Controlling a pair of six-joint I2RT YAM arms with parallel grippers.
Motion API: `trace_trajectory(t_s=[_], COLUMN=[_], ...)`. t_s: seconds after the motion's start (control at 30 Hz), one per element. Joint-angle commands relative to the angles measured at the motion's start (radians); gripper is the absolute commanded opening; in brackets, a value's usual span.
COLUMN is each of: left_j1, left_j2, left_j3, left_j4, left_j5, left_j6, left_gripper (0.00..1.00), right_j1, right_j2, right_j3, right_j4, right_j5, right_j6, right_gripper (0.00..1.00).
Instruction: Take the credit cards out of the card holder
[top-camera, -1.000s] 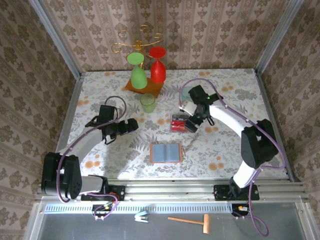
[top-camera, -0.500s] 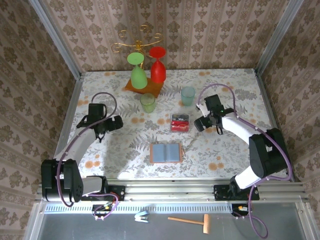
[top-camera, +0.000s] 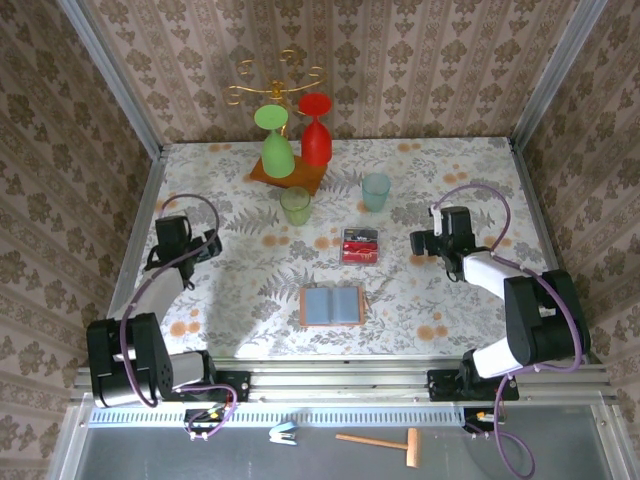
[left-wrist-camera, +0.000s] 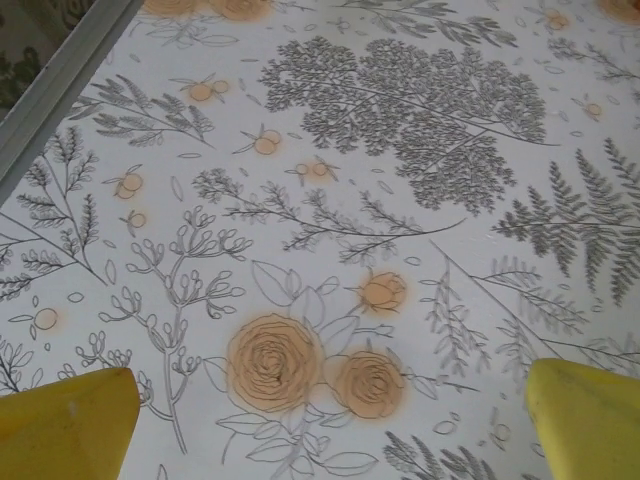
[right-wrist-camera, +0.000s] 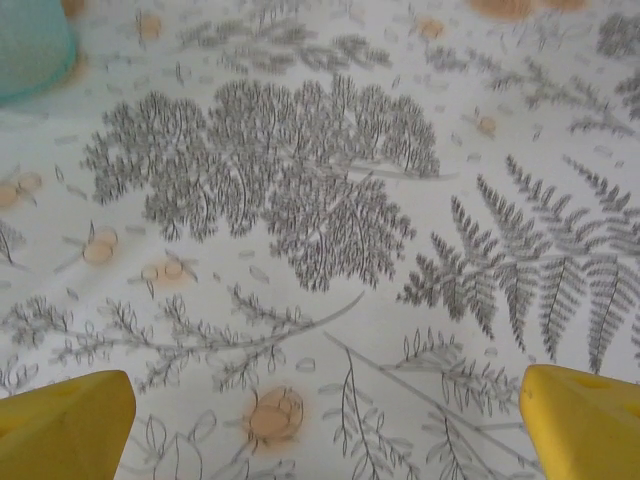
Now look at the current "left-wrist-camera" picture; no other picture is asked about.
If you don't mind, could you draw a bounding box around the aluminium frame rail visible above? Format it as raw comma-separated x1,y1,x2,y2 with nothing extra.
0,0,139,201

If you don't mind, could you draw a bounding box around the floral patterned tablecloth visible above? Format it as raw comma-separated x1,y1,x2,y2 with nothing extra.
0,0,640,480

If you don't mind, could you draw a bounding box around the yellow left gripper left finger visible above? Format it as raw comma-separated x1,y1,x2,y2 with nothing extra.
0,366,142,480

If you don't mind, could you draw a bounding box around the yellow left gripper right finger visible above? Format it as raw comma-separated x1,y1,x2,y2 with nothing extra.
524,357,640,480

